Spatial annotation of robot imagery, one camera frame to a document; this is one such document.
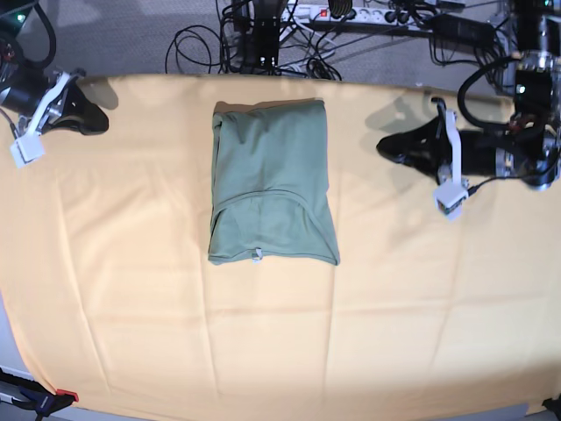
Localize tangled black floor cables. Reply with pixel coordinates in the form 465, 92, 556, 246
164, 0, 343, 82

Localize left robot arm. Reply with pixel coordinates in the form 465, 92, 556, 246
376, 1, 560, 194

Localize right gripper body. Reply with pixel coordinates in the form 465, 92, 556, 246
1, 72, 53, 117

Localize white power strip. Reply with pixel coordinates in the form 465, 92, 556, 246
281, 3, 430, 34

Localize black clamp right corner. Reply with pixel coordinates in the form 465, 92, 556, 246
542, 396, 561, 420

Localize yellow table cloth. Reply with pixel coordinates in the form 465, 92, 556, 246
1, 75, 560, 420

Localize orange black clamp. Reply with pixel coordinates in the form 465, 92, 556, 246
1, 370, 79, 420

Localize black power adapter brick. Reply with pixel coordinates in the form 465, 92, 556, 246
429, 14, 495, 48

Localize green T-shirt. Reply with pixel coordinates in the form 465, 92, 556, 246
208, 99, 340, 266

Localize black camera stand post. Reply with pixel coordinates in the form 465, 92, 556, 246
231, 0, 288, 75

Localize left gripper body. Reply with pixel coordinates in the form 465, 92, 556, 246
459, 130, 515, 177

